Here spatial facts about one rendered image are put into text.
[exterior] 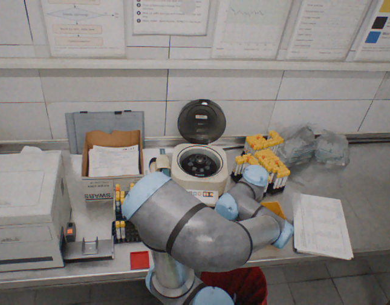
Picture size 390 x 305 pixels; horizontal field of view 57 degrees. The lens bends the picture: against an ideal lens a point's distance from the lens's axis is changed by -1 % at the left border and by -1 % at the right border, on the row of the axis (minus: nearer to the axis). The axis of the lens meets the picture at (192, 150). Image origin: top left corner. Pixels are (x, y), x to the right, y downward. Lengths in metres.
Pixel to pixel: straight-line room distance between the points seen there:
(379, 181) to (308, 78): 0.61
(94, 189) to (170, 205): 0.86
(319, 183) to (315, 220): 0.25
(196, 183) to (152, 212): 0.84
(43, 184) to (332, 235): 1.11
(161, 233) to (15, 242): 0.71
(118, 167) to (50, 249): 0.48
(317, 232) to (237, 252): 0.92
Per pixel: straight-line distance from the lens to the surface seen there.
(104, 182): 1.48
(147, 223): 0.69
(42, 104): 1.69
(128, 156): 1.65
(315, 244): 1.54
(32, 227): 1.22
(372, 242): 1.69
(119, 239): 1.41
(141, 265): 1.37
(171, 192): 0.68
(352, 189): 1.86
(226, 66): 1.57
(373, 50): 1.86
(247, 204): 1.04
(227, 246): 0.67
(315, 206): 1.68
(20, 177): 1.29
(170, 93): 1.64
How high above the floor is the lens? 2.05
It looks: 41 degrees down
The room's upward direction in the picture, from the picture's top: 7 degrees clockwise
